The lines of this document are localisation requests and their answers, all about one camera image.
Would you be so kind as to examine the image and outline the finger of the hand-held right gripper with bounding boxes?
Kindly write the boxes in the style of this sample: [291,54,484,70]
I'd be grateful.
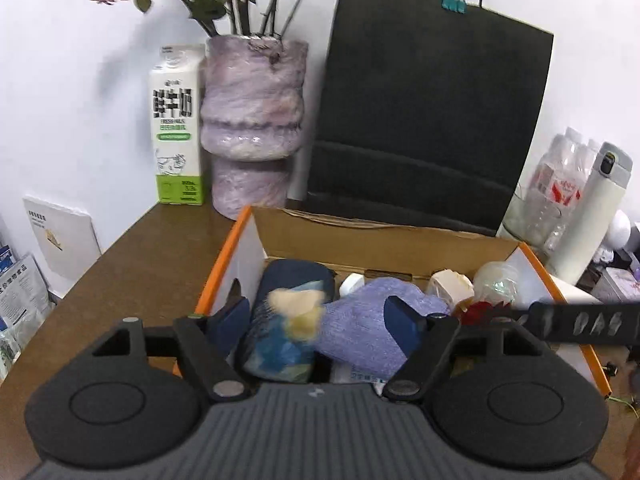
[480,306,533,326]

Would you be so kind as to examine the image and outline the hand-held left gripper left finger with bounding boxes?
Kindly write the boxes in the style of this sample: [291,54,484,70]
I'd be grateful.
[90,282,251,403]

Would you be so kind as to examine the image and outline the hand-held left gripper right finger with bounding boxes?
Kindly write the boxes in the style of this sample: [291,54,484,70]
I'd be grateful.
[382,295,551,403]

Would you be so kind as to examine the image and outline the red artificial rose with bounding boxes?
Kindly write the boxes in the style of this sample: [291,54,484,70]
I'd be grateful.
[460,300,493,326]

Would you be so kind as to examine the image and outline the iridescent plastic bag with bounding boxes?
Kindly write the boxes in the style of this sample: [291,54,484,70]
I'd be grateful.
[472,261,518,306]

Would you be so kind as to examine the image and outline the purple knit cloth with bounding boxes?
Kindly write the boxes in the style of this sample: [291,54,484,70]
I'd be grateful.
[315,279,451,378]

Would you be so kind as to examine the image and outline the white bottle cap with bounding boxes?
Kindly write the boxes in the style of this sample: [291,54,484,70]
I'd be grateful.
[340,272,367,297]

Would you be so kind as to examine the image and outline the small blue cream toy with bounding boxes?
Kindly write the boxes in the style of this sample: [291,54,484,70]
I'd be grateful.
[247,287,326,383]

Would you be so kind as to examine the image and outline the clear cotton swab box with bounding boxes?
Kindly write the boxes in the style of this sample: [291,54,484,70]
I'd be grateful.
[330,360,396,386]

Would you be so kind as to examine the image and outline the navy zip case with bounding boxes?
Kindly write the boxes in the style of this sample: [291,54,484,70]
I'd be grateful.
[235,258,337,383]

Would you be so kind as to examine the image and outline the red cardboard box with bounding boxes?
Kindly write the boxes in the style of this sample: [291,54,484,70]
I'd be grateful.
[172,205,613,401]

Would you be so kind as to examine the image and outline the wooden desktop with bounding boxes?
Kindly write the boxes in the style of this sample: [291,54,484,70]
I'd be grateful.
[0,199,640,436]

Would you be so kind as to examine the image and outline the glass cup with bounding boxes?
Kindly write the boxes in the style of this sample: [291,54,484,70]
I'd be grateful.
[497,180,566,256]

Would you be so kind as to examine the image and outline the white astronaut speaker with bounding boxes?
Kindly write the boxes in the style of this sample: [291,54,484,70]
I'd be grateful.
[597,209,636,263]

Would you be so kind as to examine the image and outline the white thermos bottle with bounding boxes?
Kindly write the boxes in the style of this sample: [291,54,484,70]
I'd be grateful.
[547,142,633,286]

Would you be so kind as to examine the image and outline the clear water bottle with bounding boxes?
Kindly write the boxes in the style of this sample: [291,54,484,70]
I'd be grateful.
[575,137,601,201]
[530,127,583,251]

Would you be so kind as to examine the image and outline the white booklet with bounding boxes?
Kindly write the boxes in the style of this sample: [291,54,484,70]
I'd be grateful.
[22,195,102,285]

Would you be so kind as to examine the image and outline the purple ceramic vase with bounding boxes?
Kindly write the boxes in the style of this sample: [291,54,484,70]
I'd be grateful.
[200,35,309,221]

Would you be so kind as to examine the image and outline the black paper bag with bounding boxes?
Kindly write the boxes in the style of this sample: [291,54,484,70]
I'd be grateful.
[295,0,555,236]

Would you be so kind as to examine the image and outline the white green milk carton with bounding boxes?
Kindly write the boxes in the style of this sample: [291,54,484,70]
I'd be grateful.
[149,44,207,207]

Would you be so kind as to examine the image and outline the wire rack with leaflets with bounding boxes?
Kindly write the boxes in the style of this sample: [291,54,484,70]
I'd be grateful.
[0,245,56,381]

